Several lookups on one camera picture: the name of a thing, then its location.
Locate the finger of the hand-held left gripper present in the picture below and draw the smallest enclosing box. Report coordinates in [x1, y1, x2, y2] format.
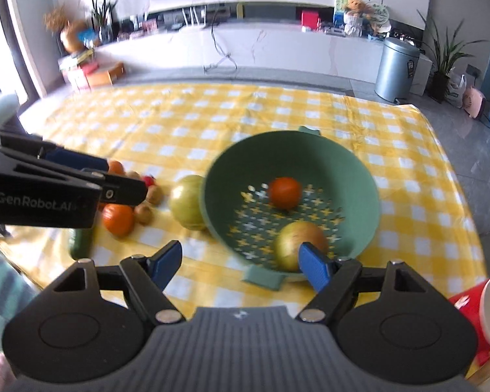
[0, 129, 109, 172]
[0, 145, 148, 206]

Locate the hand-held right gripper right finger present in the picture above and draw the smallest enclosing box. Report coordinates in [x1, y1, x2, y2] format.
[296, 242, 429, 323]

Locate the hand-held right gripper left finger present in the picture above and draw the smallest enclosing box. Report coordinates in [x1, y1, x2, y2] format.
[51, 240, 185, 324]

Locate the yellow pear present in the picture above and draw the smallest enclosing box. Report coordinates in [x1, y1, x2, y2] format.
[169, 175, 208, 231]
[274, 221, 329, 272]

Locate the green colander bowl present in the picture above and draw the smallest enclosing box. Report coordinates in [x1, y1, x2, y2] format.
[203, 126, 381, 286]

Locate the green cucumber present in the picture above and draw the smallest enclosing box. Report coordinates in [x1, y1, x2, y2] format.
[68, 228, 94, 260]

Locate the orange box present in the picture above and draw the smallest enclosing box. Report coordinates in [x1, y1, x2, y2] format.
[86, 62, 125, 87]

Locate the stack of colourful boxes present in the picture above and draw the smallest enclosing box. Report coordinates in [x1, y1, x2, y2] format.
[59, 49, 99, 90]

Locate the light green chair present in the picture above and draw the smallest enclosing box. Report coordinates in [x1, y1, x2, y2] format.
[0, 93, 22, 131]

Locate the vase with dried flowers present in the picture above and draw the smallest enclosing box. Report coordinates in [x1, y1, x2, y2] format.
[44, 4, 91, 55]

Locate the green plant in vase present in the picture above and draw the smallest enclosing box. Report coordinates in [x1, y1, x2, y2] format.
[90, 0, 119, 43]

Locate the yellow checked tablecloth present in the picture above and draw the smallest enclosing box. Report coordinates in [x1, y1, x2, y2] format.
[0, 83, 490, 378]

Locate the red cup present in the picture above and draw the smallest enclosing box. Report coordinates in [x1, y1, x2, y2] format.
[447, 274, 490, 370]

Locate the white router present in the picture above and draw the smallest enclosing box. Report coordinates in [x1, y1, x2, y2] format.
[179, 6, 210, 32]

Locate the silver trash can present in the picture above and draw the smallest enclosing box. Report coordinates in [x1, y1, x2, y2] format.
[374, 37, 421, 103]

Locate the white media console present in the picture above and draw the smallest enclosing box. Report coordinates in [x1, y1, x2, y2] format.
[94, 2, 386, 85]

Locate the white square bin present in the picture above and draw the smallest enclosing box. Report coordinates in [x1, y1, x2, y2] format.
[410, 53, 433, 96]

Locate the white plastic bag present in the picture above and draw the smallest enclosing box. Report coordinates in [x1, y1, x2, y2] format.
[447, 71, 468, 109]

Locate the pink appliance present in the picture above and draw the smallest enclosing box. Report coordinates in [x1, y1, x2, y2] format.
[461, 86, 487, 119]

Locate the potted green plant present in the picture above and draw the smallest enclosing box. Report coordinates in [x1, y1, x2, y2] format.
[416, 8, 488, 103]

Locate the round paper fan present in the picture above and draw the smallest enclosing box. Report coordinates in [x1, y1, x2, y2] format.
[367, 4, 391, 36]

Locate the teddy bear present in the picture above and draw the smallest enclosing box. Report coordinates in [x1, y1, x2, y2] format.
[345, 0, 372, 19]

